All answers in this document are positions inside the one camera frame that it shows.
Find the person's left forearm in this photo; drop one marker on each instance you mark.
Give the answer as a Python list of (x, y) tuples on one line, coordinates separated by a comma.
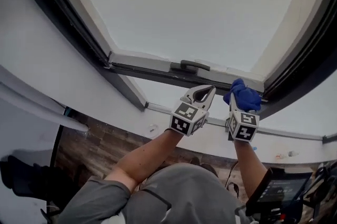
[(147, 160)]

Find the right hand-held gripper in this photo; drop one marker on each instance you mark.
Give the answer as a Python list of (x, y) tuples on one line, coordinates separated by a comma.
[(242, 125)]

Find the black office chair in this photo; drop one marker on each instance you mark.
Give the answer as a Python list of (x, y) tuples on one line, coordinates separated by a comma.
[(26, 178)]

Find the broom with green head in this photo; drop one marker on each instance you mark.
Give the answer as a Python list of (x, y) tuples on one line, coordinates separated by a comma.
[(56, 138)]

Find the black equipment stand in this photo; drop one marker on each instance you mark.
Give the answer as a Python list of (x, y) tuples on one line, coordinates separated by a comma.
[(323, 178)]

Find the black window frame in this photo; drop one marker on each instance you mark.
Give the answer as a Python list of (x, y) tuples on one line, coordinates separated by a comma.
[(58, 12)]

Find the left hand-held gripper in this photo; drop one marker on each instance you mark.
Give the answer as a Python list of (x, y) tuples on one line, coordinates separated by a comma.
[(184, 120)]

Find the person's grey shirt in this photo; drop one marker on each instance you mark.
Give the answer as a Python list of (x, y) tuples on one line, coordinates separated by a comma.
[(184, 191)]

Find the thick white insulated pipe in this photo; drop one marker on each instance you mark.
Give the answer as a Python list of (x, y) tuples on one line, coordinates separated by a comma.
[(39, 104)]

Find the person's right forearm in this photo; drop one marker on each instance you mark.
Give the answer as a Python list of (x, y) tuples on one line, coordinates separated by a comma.
[(247, 165)]

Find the black monitor screen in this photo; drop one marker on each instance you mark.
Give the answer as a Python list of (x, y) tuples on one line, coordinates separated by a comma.
[(284, 188)]

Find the blue cleaning cloth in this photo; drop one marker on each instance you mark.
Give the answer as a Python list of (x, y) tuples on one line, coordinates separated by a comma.
[(245, 96)]

